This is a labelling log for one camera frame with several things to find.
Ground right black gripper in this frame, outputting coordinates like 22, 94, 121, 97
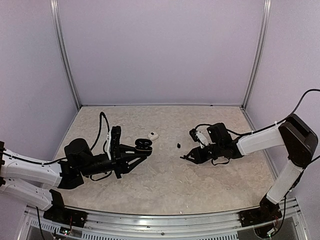
185, 142, 223, 164

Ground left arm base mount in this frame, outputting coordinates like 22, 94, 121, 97
43, 207, 88, 228

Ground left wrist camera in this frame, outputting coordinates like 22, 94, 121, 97
103, 125, 122, 161

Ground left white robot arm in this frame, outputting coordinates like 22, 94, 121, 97
0, 138, 153, 227

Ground right aluminium frame post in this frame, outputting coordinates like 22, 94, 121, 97
241, 0, 272, 111

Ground aluminium frame post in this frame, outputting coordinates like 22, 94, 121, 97
241, 0, 272, 111
49, 0, 82, 111

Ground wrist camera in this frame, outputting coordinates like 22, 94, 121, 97
103, 125, 122, 161
189, 128, 209, 149

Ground left aluminium frame post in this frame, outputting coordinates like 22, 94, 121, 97
49, 0, 82, 111

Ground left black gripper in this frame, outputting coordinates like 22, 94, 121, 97
79, 143, 147, 179

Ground black earbud charging case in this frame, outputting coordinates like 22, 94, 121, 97
135, 138, 153, 152

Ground white earbud charging case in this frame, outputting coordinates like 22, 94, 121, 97
147, 132, 159, 141

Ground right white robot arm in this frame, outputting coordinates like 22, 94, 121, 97
181, 111, 319, 226

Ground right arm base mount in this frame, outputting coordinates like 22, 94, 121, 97
239, 206, 283, 228

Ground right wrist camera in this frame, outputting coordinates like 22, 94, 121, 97
189, 128, 209, 149

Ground front aluminium rail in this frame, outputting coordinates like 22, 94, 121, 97
18, 201, 307, 240

